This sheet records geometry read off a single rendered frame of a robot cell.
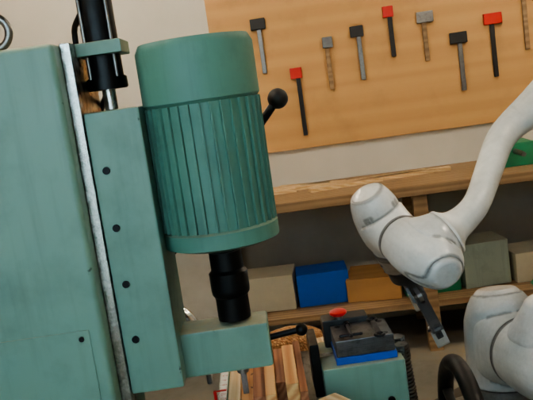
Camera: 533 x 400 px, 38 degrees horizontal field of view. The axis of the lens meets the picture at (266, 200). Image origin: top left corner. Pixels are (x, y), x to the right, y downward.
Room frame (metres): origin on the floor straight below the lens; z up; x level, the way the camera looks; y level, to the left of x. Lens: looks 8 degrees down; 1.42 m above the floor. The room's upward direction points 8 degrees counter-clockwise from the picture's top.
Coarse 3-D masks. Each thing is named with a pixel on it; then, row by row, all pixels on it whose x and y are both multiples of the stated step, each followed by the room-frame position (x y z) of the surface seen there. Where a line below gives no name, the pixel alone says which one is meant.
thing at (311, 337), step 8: (312, 336) 1.27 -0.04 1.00; (312, 344) 1.22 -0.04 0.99; (312, 352) 1.22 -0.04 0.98; (328, 352) 1.26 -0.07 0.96; (312, 360) 1.22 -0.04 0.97; (312, 368) 1.23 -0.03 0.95; (320, 368) 1.22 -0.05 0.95; (312, 376) 1.30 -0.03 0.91; (320, 376) 1.22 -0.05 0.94; (320, 384) 1.22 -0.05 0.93; (320, 392) 1.22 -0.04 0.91
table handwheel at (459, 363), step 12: (444, 360) 1.21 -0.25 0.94; (456, 360) 1.17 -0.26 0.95; (444, 372) 1.25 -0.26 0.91; (456, 372) 1.14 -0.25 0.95; (468, 372) 1.13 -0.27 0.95; (444, 384) 1.27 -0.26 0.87; (468, 384) 1.11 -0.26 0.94; (444, 396) 1.29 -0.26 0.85; (468, 396) 1.09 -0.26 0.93; (480, 396) 1.09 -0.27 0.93
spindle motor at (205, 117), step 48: (144, 48) 1.12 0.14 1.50; (192, 48) 1.09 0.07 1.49; (240, 48) 1.12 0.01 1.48; (144, 96) 1.13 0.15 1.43; (192, 96) 1.09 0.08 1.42; (240, 96) 1.11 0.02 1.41; (192, 144) 1.09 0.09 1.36; (240, 144) 1.11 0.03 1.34; (192, 192) 1.09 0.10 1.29; (240, 192) 1.10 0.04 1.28; (192, 240) 1.09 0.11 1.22; (240, 240) 1.09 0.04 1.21
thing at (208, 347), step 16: (208, 320) 1.19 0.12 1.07; (256, 320) 1.16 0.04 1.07; (192, 336) 1.14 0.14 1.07; (208, 336) 1.14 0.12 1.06; (224, 336) 1.14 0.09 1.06; (240, 336) 1.14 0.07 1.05; (256, 336) 1.14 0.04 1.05; (192, 352) 1.14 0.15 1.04; (208, 352) 1.14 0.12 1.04; (224, 352) 1.14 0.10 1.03; (240, 352) 1.14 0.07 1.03; (256, 352) 1.14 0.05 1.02; (272, 352) 1.17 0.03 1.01; (192, 368) 1.14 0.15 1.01; (208, 368) 1.14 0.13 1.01; (224, 368) 1.14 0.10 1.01; (240, 368) 1.14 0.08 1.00
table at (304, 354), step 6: (306, 354) 1.45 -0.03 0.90; (306, 360) 1.41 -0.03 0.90; (306, 366) 1.38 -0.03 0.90; (306, 372) 1.35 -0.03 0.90; (306, 378) 1.32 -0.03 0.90; (312, 378) 1.32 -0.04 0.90; (312, 384) 1.29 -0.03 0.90; (312, 390) 1.26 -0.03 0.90; (312, 396) 1.24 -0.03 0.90; (324, 396) 1.23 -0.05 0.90
